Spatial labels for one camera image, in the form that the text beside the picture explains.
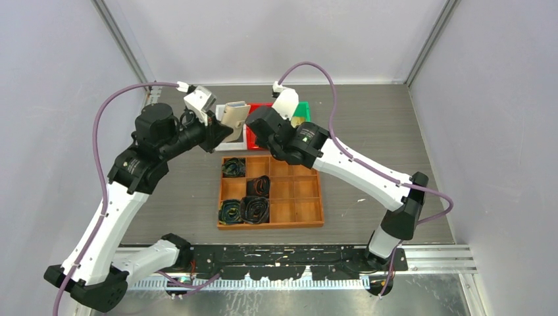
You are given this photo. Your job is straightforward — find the rolled belt bottom left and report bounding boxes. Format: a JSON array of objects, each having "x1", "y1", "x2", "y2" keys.
[{"x1": 218, "y1": 199, "x2": 243, "y2": 225}]

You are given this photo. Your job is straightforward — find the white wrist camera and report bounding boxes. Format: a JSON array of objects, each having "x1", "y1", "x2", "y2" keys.
[
  {"x1": 176, "y1": 82, "x2": 216, "y2": 126},
  {"x1": 272, "y1": 81, "x2": 299, "y2": 120}
]

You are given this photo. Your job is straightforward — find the aluminium front rail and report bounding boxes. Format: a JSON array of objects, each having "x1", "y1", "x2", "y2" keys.
[{"x1": 82, "y1": 244, "x2": 478, "y2": 291}]

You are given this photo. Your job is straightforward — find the rolled black belt middle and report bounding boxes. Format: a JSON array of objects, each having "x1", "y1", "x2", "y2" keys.
[{"x1": 246, "y1": 175, "x2": 270, "y2": 198}]

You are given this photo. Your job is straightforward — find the green plastic bin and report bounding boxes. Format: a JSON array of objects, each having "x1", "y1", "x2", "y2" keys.
[{"x1": 292, "y1": 101, "x2": 311, "y2": 122}]

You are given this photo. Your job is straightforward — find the rolled belt top left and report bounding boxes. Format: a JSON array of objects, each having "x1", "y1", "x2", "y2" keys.
[{"x1": 221, "y1": 157, "x2": 246, "y2": 178}]

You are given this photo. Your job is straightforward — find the gold cards in green bin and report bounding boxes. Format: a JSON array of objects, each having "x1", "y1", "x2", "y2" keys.
[{"x1": 291, "y1": 116, "x2": 307, "y2": 128}]

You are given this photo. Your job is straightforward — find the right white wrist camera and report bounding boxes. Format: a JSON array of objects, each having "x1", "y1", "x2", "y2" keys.
[{"x1": 272, "y1": 81, "x2": 299, "y2": 120}]

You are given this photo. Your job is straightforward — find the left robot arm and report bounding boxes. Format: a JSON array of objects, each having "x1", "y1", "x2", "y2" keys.
[{"x1": 44, "y1": 103, "x2": 233, "y2": 313}]

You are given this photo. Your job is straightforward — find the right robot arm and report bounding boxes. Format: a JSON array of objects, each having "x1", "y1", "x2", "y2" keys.
[{"x1": 246, "y1": 107, "x2": 428, "y2": 271}]

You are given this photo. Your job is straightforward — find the large rolled black belt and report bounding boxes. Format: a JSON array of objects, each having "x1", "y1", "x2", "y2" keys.
[{"x1": 240, "y1": 196, "x2": 270, "y2": 224}]

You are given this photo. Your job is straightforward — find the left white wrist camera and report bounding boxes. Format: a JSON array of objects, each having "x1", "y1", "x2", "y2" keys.
[{"x1": 176, "y1": 82, "x2": 216, "y2": 126}]

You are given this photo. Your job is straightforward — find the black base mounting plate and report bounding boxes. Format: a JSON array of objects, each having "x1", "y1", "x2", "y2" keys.
[{"x1": 162, "y1": 244, "x2": 390, "y2": 281}]

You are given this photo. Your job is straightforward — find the wooden compartment tray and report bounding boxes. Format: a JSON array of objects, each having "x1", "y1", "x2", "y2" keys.
[{"x1": 216, "y1": 155, "x2": 324, "y2": 230}]

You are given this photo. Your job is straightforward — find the white plastic bin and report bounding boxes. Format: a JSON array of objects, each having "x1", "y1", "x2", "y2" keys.
[{"x1": 215, "y1": 105, "x2": 247, "y2": 151}]

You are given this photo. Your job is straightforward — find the red plastic bin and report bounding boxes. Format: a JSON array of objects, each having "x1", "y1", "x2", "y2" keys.
[{"x1": 246, "y1": 106, "x2": 282, "y2": 150}]

